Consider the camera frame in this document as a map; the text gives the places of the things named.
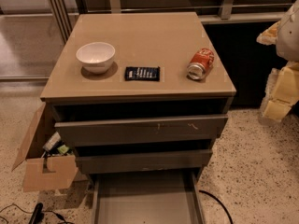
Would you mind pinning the white ceramic bowl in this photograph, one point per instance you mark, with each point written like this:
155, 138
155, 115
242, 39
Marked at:
96, 57

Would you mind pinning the white packet in box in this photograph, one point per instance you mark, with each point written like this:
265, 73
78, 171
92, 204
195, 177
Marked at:
52, 142

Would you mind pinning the dark blue rxbar wrapper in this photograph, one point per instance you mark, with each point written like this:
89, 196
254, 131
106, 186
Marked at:
142, 73

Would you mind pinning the grey top drawer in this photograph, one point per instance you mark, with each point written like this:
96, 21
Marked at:
139, 131

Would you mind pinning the brown cardboard box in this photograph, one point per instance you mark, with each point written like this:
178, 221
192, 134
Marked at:
41, 172

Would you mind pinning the green packet in box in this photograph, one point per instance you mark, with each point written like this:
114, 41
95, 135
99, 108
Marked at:
63, 149

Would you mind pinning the grey middle drawer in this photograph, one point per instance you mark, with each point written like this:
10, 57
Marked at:
143, 161

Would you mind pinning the metal railing frame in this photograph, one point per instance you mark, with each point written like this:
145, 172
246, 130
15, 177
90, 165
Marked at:
209, 11

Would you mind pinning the grey open bottom drawer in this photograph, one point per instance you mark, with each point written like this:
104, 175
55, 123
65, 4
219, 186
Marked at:
157, 197

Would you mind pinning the orange soda can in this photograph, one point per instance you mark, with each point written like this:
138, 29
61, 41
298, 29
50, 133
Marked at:
200, 64

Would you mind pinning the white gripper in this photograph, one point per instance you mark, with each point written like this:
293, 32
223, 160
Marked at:
289, 36

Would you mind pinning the grey three-drawer cabinet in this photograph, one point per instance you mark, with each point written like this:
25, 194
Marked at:
164, 40

